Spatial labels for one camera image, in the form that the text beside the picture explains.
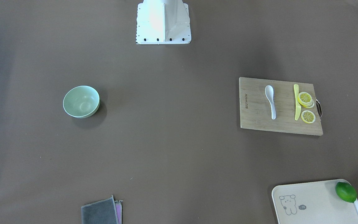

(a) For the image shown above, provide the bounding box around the white ceramic spoon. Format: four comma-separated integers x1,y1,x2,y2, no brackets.
265,85,277,120

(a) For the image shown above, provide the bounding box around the light green bowl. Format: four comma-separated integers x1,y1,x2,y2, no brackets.
62,85,100,119

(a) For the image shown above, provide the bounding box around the wooden cutting board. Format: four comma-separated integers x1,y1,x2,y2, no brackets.
239,77,324,136

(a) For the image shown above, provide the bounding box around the pink cloth under grey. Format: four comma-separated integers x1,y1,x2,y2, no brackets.
115,200,123,224

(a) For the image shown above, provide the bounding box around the yellow plastic knife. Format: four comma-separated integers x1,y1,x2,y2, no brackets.
293,84,301,121

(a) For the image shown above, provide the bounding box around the grey folded cloth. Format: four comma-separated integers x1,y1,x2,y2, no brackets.
81,196,118,224

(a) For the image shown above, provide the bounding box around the lower lemon slice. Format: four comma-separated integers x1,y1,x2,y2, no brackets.
300,110,316,124

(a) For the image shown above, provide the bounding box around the middle lemon slice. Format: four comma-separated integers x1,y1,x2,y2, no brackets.
303,99,314,108

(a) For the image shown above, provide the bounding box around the cream tray with bear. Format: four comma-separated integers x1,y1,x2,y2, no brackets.
271,179,358,224

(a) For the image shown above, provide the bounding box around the green lime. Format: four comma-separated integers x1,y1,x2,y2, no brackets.
335,182,357,203

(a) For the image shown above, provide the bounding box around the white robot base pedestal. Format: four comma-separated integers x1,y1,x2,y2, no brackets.
135,0,192,44

